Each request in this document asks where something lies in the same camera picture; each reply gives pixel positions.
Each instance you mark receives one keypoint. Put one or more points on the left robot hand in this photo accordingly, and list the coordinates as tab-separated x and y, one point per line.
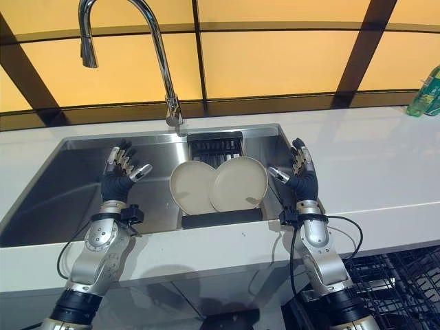
115	185

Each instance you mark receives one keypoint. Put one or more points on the green dish soap bottle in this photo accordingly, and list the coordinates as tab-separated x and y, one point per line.
426	96

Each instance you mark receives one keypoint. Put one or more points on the stainless steel sink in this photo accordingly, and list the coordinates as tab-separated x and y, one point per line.
86	185

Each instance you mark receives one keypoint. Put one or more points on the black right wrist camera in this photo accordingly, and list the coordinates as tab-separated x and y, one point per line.
288	216

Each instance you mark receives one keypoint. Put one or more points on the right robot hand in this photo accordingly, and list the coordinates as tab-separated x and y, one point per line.
306	184

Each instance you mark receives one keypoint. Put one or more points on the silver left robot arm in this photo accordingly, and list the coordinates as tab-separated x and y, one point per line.
91	254

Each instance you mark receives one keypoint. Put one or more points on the black sink drying rack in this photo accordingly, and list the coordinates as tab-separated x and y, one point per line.
216	148

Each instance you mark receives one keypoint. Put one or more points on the beige round plate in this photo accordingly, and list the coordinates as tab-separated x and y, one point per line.
239	184
190	187

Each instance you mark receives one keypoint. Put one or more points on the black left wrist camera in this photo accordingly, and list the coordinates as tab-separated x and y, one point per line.
132	213

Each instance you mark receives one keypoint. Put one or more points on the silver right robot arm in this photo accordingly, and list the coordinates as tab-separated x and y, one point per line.
326	261

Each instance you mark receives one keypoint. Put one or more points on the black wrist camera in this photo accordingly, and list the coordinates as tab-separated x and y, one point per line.
288	216
132	213

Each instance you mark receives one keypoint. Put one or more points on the chrome gooseneck faucet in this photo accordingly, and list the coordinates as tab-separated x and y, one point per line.
151	65

